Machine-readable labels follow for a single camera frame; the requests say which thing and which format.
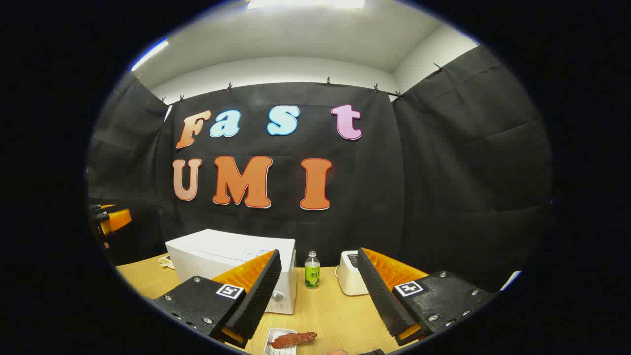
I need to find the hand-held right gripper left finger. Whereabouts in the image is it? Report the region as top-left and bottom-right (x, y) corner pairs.
(153, 249), (282, 349)

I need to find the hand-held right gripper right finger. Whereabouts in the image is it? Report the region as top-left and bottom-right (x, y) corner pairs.
(357, 247), (496, 346)

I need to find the reddish brown meat strip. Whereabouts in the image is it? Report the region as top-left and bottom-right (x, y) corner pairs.
(270, 332), (318, 349)

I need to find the white microwave oven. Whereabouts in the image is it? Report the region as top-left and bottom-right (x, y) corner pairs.
(165, 229), (298, 315)

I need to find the white toaster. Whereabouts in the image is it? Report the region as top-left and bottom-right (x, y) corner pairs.
(335, 250), (369, 296)

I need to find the white ribbed plastic tray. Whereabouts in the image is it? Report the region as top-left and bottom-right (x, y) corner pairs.
(264, 328), (298, 355)

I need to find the green label drink bottle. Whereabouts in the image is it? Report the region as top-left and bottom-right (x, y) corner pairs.
(304, 251), (321, 289)

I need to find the long ceiling light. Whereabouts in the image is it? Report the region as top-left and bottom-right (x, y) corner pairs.
(247, 0), (366, 10)
(131, 39), (169, 72)

